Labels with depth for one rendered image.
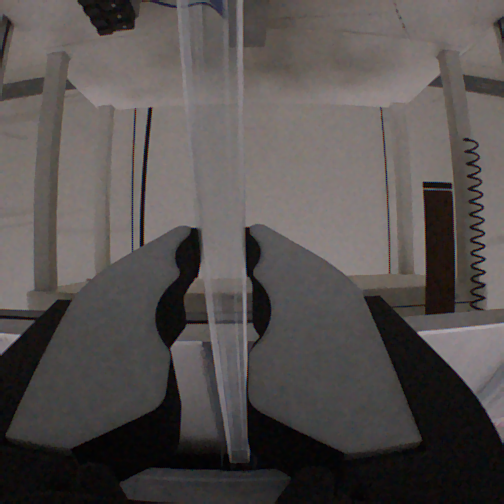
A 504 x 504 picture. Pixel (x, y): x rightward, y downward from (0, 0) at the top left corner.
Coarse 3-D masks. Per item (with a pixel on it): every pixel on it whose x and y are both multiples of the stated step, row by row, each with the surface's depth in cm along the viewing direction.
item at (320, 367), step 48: (288, 240) 11; (288, 288) 9; (336, 288) 9; (288, 336) 8; (336, 336) 8; (288, 384) 7; (336, 384) 7; (384, 384) 7; (288, 432) 6; (336, 432) 6; (384, 432) 6; (336, 480) 6
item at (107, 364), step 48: (192, 240) 11; (96, 288) 9; (144, 288) 9; (96, 336) 8; (144, 336) 8; (48, 384) 6; (96, 384) 7; (144, 384) 7; (48, 432) 6; (96, 432) 6; (144, 432) 6
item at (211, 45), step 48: (192, 0) 7; (240, 0) 7; (192, 48) 8; (240, 48) 8; (192, 96) 9; (240, 96) 9; (192, 144) 10; (240, 144) 10; (240, 192) 11; (240, 240) 12; (240, 288) 14; (240, 336) 15; (240, 384) 18; (240, 432) 22
